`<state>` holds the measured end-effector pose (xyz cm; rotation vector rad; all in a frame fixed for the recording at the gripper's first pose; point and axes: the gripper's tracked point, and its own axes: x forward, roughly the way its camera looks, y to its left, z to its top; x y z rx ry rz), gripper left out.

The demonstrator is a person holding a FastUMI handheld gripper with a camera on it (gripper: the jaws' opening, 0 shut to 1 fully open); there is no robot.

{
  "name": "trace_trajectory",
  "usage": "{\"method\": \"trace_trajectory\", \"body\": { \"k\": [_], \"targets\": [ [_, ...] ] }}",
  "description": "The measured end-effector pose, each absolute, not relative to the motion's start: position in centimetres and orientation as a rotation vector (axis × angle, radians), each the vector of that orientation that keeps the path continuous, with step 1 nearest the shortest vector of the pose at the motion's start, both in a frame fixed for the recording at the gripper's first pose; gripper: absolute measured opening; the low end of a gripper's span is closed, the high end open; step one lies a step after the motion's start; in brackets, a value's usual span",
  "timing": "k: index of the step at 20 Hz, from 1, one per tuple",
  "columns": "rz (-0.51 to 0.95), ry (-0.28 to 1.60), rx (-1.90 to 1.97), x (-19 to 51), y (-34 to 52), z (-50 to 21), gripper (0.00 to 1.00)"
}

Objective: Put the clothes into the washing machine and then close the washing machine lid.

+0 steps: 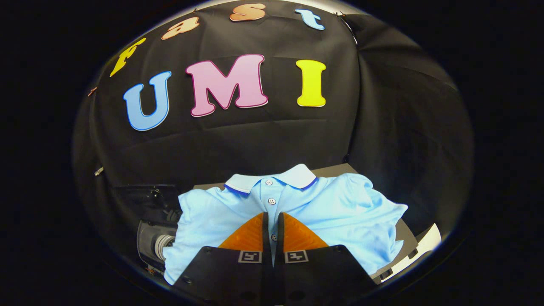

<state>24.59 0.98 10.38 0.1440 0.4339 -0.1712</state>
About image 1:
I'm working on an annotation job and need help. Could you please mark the light blue polo shirt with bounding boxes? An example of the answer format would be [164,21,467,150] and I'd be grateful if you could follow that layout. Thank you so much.
[163,164,408,285]

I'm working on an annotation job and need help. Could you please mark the black backdrop cloth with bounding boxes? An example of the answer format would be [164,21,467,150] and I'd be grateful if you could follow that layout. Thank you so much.
[72,0,474,264]

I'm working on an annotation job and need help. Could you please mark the white board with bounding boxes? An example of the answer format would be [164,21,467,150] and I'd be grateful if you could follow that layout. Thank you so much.
[378,223,442,283]

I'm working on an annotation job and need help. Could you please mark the beige cabinet with dark top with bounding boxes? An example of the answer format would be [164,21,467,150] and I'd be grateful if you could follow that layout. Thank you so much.
[193,163,419,283]

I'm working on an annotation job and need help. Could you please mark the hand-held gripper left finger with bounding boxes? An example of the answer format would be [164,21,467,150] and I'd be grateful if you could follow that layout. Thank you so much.
[171,212,273,306]

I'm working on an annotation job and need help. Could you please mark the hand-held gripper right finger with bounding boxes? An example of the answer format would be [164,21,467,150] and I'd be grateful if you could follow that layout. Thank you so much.
[274,212,377,306]

